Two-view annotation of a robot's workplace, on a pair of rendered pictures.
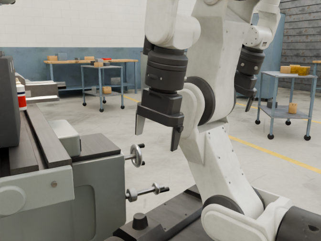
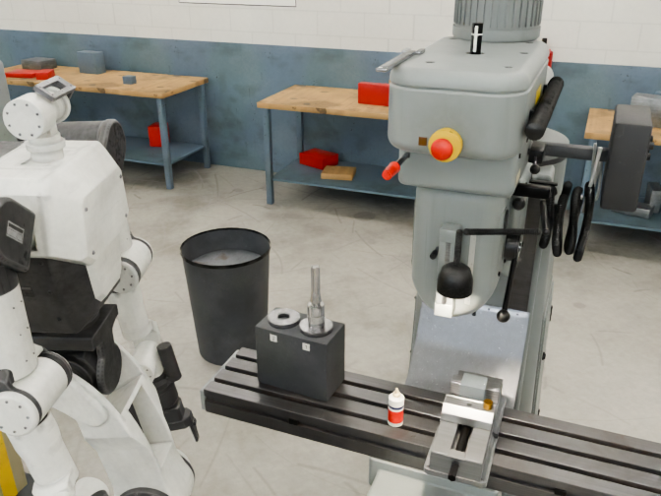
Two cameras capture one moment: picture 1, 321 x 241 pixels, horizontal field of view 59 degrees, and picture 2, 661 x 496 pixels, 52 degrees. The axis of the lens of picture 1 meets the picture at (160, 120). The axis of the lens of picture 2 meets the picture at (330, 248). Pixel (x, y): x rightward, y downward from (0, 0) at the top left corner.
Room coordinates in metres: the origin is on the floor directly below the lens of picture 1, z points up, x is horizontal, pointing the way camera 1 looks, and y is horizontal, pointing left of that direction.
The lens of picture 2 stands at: (1.93, -0.54, 2.11)
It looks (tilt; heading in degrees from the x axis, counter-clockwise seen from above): 25 degrees down; 140
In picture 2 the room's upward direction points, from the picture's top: straight up
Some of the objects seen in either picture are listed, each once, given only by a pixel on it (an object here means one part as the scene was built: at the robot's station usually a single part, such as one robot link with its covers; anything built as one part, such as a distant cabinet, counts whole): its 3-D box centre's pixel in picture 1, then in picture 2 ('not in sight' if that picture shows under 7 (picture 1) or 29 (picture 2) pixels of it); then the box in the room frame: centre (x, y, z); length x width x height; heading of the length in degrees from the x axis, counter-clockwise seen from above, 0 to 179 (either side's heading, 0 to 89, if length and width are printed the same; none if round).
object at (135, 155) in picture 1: (129, 157); not in sight; (1.27, 0.15, 0.65); 0.16 x 0.12 x 0.12; 119
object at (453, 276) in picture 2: not in sight; (455, 277); (1.16, 0.43, 1.48); 0.07 x 0.07 x 0.06
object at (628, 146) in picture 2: not in sight; (628, 156); (1.18, 1.01, 1.62); 0.20 x 0.09 x 0.21; 119
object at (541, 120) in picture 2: not in sight; (545, 103); (1.14, 0.69, 1.79); 0.45 x 0.04 x 0.04; 119
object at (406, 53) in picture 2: not in sight; (399, 59); (1.00, 0.40, 1.89); 0.24 x 0.04 x 0.01; 119
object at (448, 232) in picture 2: not in sight; (448, 271); (1.08, 0.49, 1.45); 0.04 x 0.04 x 0.21; 29
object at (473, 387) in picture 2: not in sight; (473, 391); (1.09, 0.62, 1.07); 0.06 x 0.05 x 0.06; 30
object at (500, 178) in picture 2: not in sight; (470, 147); (1.01, 0.63, 1.68); 0.34 x 0.24 x 0.10; 119
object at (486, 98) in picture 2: not in sight; (473, 91); (1.02, 0.60, 1.81); 0.47 x 0.26 x 0.16; 119
